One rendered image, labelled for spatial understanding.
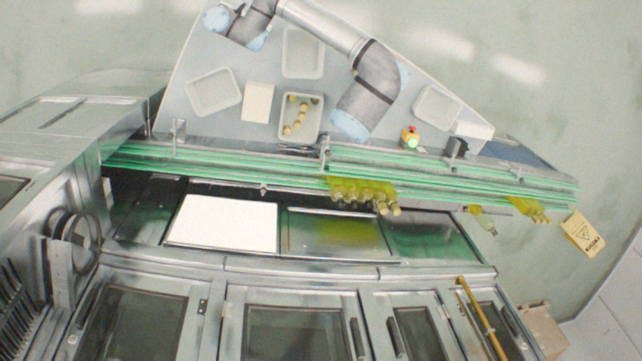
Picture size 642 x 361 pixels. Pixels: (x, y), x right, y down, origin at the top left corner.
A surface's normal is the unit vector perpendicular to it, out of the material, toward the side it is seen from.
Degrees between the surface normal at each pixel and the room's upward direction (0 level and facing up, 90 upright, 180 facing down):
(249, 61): 0
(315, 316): 90
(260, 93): 0
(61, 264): 29
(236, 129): 0
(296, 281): 90
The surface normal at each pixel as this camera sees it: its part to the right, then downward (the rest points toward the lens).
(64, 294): 0.18, 0.01
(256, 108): 0.10, 0.50
